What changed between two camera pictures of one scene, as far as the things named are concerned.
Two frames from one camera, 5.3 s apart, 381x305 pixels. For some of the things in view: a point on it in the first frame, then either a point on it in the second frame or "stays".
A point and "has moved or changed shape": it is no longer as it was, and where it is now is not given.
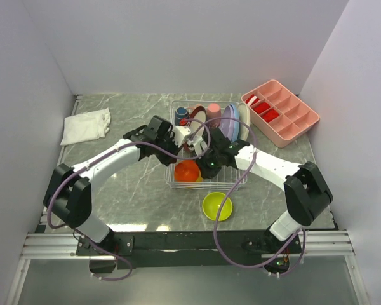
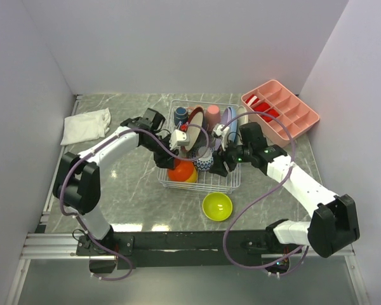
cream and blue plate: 244,114 stays
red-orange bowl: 187,171 has moved or changed shape
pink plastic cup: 214,112 stays
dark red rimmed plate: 198,112 stays
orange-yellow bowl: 199,178 to 193,177
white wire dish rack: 207,133 stays
